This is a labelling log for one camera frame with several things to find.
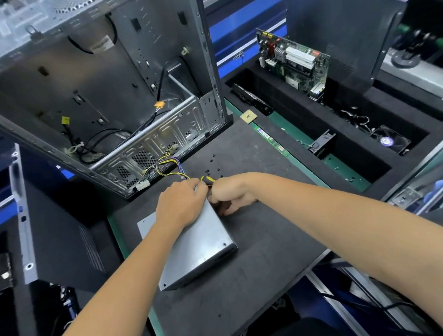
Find small black lit fan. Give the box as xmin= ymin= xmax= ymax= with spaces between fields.
xmin=368 ymin=122 xmax=415 ymax=158

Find grey power supply unit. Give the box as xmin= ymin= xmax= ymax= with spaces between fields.
xmin=135 ymin=199 xmax=241 ymax=291

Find small beige square chip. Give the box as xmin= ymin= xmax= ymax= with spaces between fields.
xmin=238 ymin=108 xmax=259 ymax=126

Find grey round metal part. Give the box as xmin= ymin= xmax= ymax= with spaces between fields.
xmin=388 ymin=43 xmax=424 ymax=72

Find black foam work mat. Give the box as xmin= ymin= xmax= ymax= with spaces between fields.
xmin=97 ymin=102 xmax=347 ymax=336

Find small black rectangular component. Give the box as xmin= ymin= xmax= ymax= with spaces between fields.
xmin=0 ymin=251 xmax=17 ymax=296

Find black foam tray with slots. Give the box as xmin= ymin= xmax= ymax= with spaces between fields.
xmin=0 ymin=135 xmax=138 ymax=336

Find person's right forearm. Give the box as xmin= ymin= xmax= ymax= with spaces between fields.
xmin=247 ymin=156 xmax=443 ymax=336

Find scattered small black screws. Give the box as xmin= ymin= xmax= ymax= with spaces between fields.
xmin=200 ymin=154 xmax=224 ymax=174

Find silver metal computer case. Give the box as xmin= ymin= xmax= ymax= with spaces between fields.
xmin=0 ymin=0 xmax=237 ymax=212

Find person's left hand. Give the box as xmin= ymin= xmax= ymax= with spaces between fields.
xmin=151 ymin=176 xmax=216 ymax=240

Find dark grey case side panel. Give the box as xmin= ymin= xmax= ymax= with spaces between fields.
xmin=6 ymin=136 xmax=111 ymax=298

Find blue data cables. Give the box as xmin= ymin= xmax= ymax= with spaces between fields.
xmin=58 ymin=296 xmax=83 ymax=330

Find black foam tray with recess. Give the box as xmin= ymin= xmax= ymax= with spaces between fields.
xmin=219 ymin=33 xmax=443 ymax=214

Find person's left forearm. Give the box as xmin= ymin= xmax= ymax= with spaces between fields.
xmin=23 ymin=218 xmax=196 ymax=336

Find small black metal bracket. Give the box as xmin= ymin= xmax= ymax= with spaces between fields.
xmin=306 ymin=128 xmax=339 ymax=158

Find person's right hand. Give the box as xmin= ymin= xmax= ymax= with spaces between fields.
xmin=204 ymin=169 xmax=270 ymax=219

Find large black metal panel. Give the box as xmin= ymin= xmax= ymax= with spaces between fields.
xmin=283 ymin=0 xmax=422 ymax=104

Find person's black clothing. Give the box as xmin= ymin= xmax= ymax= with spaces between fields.
xmin=252 ymin=294 xmax=443 ymax=336

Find green board with white parts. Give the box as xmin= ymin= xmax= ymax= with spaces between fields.
xmin=253 ymin=20 xmax=337 ymax=107

